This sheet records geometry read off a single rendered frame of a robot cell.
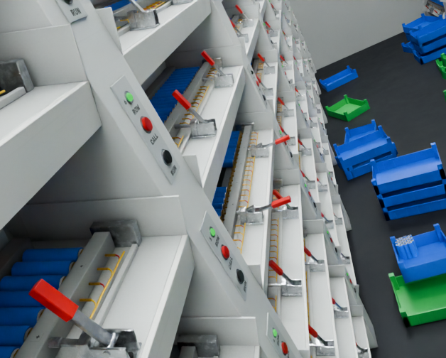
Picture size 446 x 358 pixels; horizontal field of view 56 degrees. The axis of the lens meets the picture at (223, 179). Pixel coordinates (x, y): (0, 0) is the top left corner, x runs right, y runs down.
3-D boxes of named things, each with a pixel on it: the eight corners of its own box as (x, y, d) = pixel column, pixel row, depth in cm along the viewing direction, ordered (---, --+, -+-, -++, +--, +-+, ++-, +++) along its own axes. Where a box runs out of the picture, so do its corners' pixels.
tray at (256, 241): (275, 143, 116) (271, 110, 111) (265, 312, 64) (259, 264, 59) (204, 148, 120) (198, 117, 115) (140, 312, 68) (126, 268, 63)
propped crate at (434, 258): (395, 253, 183) (389, 236, 183) (444, 240, 177) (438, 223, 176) (405, 283, 155) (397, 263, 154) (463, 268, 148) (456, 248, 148)
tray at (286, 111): (295, 111, 183) (294, 80, 177) (300, 180, 131) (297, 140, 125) (249, 115, 187) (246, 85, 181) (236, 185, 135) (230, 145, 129)
